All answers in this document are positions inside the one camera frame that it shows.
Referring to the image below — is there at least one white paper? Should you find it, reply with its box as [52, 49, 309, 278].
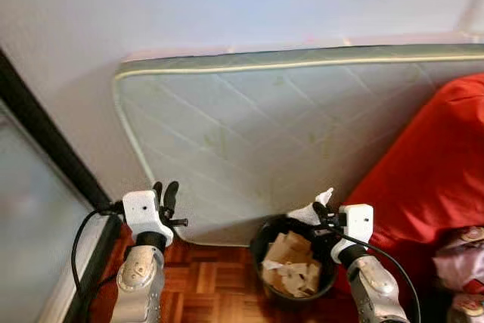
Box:
[287, 187, 335, 225]

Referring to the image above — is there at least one pink cartoon print blanket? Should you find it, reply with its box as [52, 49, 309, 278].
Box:
[435, 225, 484, 323]

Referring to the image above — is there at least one brown cardboard piece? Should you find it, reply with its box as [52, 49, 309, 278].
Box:
[281, 262, 322, 297]
[266, 231, 315, 269]

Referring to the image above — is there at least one black round waste bin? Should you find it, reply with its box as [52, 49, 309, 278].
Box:
[250, 215, 341, 309]

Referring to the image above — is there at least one pale green quilted mattress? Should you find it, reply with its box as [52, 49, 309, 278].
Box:
[113, 43, 484, 247]

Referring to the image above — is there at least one large red cushion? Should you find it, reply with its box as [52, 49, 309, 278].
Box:
[344, 73, 484, 293]

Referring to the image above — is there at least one black framed frosted glass door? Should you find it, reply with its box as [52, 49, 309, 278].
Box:
[0, 49, 123, 323]

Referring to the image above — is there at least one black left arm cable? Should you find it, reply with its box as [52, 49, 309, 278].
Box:
[70, 202, 126, 316]

